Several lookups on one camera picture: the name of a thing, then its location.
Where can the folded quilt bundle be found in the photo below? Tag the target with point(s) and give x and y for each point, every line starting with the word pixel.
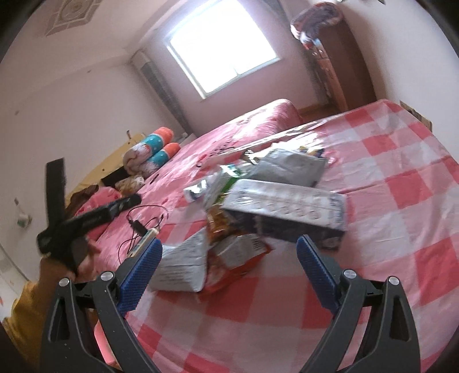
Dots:
pixel 317 18

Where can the pink checkered tablecloth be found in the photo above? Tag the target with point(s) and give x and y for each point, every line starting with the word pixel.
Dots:
pixel 394 215

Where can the grey mailer bag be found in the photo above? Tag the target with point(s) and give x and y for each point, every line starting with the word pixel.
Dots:
pixel 287 166

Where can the white blue tube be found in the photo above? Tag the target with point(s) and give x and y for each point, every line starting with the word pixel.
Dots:
pixel 195 190

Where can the white wardrobe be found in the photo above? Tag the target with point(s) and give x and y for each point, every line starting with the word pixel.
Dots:
pixel 9 272

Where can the person's left hand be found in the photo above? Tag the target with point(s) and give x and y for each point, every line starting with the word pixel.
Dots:
pixel 89 256

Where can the pink bed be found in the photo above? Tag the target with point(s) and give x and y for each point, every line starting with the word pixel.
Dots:
pixel 222 143

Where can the orange teal bolster pillow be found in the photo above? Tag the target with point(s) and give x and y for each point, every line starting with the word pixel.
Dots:
pixel 166 155
pixel 161 138

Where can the person's left forearm yellow sleeve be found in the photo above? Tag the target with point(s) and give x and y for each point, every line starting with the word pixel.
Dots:
pixel 25 315

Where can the rolled colourful blankets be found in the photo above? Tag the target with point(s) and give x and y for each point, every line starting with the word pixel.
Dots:
pixel 138 157

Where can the black charger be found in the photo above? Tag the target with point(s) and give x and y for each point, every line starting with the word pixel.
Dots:
pixel 138 226

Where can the pink pillow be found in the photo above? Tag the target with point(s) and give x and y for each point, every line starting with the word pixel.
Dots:
pixel 98 201

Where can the white mailer bag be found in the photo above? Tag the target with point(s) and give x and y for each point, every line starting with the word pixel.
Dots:
pixel 183 261

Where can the blue yellow packet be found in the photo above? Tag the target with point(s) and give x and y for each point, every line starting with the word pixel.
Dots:
pixel 312 151

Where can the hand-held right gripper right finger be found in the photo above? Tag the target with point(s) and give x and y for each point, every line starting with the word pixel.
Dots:
pixel 315 265

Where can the green white carton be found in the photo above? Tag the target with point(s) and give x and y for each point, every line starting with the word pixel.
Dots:
pixel 224 183

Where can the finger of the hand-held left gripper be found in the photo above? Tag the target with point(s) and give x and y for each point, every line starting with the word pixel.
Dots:
pixel 125 202

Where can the tall grey air conditioner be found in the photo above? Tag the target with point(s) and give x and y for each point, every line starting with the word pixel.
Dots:
pixel 157 86

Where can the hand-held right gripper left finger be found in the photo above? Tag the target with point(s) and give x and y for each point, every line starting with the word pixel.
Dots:
pixel 141 276

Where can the brown cloth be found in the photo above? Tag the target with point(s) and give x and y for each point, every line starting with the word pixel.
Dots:
pixel 82 195

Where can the beige patterned pillow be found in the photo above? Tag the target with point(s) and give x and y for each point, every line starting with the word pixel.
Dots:
pixel 131 183

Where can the wall hanging ornament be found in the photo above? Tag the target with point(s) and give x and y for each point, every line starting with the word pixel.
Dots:
pixel 23 220

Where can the yellow snack packet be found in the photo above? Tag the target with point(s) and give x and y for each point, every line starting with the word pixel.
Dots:
pixel 217 222

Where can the brown wooden cabinet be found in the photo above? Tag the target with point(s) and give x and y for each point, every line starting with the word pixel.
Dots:
pixel 344 71

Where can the white printed cardboard box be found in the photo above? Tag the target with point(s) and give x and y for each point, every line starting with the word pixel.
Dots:
pixel 287 204

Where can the white power strip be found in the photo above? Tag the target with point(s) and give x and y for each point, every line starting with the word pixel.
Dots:
pixel 143 242

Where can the yellow wooden headboard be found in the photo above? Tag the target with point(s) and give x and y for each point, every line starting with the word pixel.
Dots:
pixel 111 157

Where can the bright window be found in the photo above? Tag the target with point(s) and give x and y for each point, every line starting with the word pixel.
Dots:
pixel 222 46

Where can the red orange snack wrapper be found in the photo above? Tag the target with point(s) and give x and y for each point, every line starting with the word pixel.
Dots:
pixel 233 258

